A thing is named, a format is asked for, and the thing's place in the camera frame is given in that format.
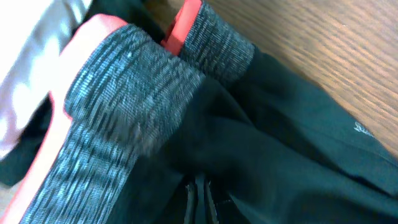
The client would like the folded black garment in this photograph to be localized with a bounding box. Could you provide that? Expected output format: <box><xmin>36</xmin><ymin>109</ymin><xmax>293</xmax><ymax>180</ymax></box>
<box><xmin>1</xmin><ymin>0</ymin><xmax>164</xmax><ymax>187</ymax></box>

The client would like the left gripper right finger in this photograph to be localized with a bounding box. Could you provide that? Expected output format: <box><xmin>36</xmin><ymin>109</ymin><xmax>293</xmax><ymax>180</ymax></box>
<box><xmin>203</xmin><ymin>180</ymin><xmax>219</xmax><ymax>224</ymax></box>

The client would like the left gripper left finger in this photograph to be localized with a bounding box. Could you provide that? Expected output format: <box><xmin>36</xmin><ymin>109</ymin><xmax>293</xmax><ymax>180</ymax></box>
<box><xmin>183</xmin><ymin>182</ymin><xmax>197</xmax><ymax>224</ymax></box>

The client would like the black pants red waistband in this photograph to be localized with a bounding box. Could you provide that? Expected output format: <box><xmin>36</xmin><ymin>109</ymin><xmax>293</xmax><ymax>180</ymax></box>
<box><xmin>1</xmin><ymin>1</ymin><xmax>397</xmax><ymax>223</ymax></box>

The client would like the folded white cloth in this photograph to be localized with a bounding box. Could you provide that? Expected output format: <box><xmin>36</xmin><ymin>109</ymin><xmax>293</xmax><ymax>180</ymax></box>
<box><xmin>1</xmin><ymin>0</ymin><xmax>93</xmax><ymax>157</ymax></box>

